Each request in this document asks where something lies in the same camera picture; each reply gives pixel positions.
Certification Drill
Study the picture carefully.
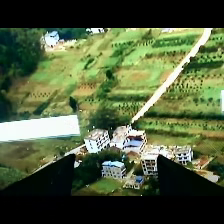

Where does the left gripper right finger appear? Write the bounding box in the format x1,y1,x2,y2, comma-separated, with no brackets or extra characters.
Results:
156,154,224,197

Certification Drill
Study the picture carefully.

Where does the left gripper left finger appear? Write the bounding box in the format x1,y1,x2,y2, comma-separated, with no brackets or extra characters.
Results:
0,153,77,197

